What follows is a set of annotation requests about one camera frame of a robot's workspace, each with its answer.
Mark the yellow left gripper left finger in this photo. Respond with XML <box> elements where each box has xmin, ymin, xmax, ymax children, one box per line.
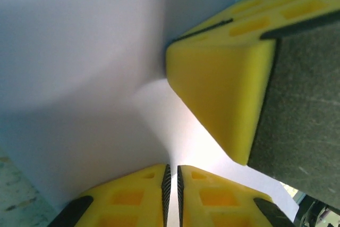
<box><xmin>47</xmin><ymin>163</ymin><xmax>172</xmax><ymax>227</ymax></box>

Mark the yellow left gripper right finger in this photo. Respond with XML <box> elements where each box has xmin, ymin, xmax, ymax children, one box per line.
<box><xmin>176</xmin><ymin>165</ymin><xmax>297</xmax><ymax>227</ymax></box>

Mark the lavender paper sheet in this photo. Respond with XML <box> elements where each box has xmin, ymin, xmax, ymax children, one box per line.
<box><xmin>0</xmin><ymin>0</ymin><xmax>301</xmax><ymax>227</ymax></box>

